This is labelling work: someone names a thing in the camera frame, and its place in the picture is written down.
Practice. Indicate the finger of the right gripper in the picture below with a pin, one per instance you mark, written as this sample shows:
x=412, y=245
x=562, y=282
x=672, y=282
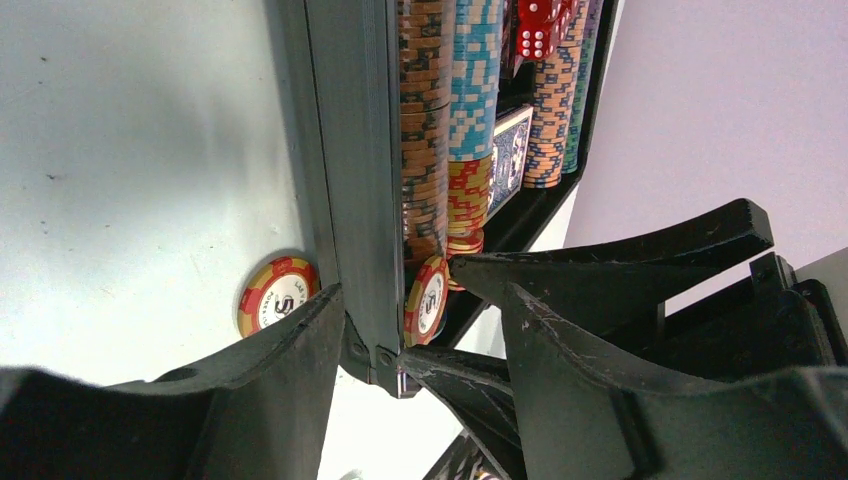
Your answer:
x=476, y=388
x=605, y=286

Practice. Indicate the pink brown chip stack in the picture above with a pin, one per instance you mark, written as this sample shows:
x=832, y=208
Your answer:
x=554, y=84

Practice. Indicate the purple green chip stack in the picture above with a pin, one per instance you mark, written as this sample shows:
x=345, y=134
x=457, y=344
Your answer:
x=593, y=12

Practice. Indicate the blue orange chip stack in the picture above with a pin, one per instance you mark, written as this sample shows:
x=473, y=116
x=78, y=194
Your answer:
x=477, y=47

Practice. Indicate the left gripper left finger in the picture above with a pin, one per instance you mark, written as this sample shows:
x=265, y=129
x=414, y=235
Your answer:
x=257, y=409

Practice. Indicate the black poker case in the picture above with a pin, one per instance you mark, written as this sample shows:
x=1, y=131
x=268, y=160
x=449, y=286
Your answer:
x=338, y=68

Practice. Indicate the blue playing card deck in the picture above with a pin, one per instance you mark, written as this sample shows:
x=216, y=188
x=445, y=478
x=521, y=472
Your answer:
x=510, y=144

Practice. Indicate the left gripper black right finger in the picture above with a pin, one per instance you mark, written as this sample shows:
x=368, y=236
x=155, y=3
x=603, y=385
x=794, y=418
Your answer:
x=587, y=409

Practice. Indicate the orange poker chip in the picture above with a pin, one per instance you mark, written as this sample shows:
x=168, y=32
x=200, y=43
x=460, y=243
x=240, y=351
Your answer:
x=425, y=302
x=274, y=292

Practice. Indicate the red dice set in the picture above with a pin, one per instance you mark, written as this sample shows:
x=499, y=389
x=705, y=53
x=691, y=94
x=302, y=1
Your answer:
x=533, y=29

